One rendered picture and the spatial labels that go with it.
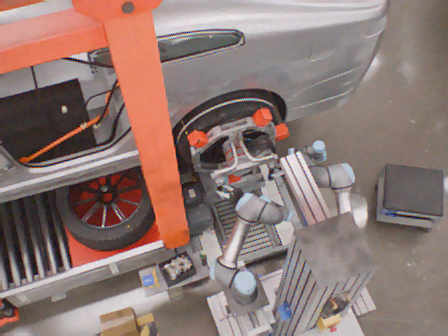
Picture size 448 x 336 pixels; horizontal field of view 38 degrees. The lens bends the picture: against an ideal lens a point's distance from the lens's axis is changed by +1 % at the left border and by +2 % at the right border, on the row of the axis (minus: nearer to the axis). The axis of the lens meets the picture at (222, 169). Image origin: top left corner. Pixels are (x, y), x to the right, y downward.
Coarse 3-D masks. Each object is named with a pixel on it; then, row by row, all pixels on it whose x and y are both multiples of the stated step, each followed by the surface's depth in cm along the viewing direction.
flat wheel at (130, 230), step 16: (128, 176) 450; (64, 192) 426; (80, 192) 446; (96, 192) 428; (112, 192) 432; (144, 192) 425; (64, 208) 420; (96, 208) 423; (144, 208) 420; (80, 224) 415; (128, 224) 415; (144, 224) 422; (80, 240) 424; (96, 240) 412; (112, 240) 413; (128, 240) 422
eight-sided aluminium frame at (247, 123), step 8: (240, 120) 378; (248, 120) 378; (216, 128) 375; (224, 128) 378; (232, 128) 375; (240, 128) 375; (248, 128) 378; (256, 128) 382; (264, 128) 385; (272, 128) 390; (208, 136) 380; (216, 136) 374; (272, 136) 398; (208, 144) 380; (192, 152) 386; (200, 152) 385; (256, 152) 421; (264, 152) 415; (192, 160) 401; (200, 168) 404; (208, 168) 410; (216, 168) 418; (224, 168) 420
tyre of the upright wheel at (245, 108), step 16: (224, 96) 378; (240, 96) 380; (256, 96) 386; (192, 112) 382; (208, 112) 376; (224, 112) 374; (240, 112) 376; (272, 112) 391; (176, 128) 396; (192, 128) 380; (208, 128) 380; (224, 160) 426
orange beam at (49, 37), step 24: (24, 24) 207; (48, 24) 207; (72, 24) 207; (96, 24) 207; (0, 48) 203; (24, 48) 206; (48, 48) 209; (72, 48) 213; (96, 48) 217; (0, 72) 212
